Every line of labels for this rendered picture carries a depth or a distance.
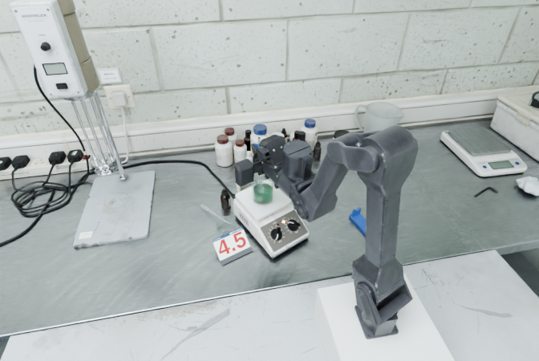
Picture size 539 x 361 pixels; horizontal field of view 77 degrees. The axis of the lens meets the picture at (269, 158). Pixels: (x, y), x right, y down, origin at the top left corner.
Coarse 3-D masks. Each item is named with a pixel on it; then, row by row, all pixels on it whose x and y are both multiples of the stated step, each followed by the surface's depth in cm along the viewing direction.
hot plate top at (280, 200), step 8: (240, 192) 97; (248, 192) 97; (280, 192) 97; (240, 200) 94; (248, 200) 94; (280, 200) 94; (288, 200) 94; (248, 208) 92; (256, 208) 92; (264, 208) 92; (272, 208) 92; (280, 208) 92; (256, 216) 89; (264, 216) 90
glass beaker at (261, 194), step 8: (256, 176) 93; (264, 176) 94; (256, 184) 88; (272, 184) 89; (256, 192) 90; (264, 192) 89; (272, 192) 91; (256, 200) 92; (264, 200) 91; (272, 200) 93
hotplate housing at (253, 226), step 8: (240, 208) 95; (288, 208) 94; (240, 216) 97; (248, 216) 92; (272, 216) 92; (280, 216) 92; (248, 224) 94; (256, 224) 90; (264, 224) 90; (304, 224) 94; (256, 232) 91; (264, 240) 88; (296, 240) 91; (304, 240) 93; (264, 248) 90; (288, 248) 90; (272, 256) 88
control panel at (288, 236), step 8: (288, 216) 93; (296, 216) 94; (272, 224) 90; (280, 224) 91; (264, 232) 89; (288, 232) 91; (296, 232) 91; (304, 232) 92; (272, 240) 88; (280, 240) 89; (288, 240) 90; (272, 248) 87; (280, 248) 88
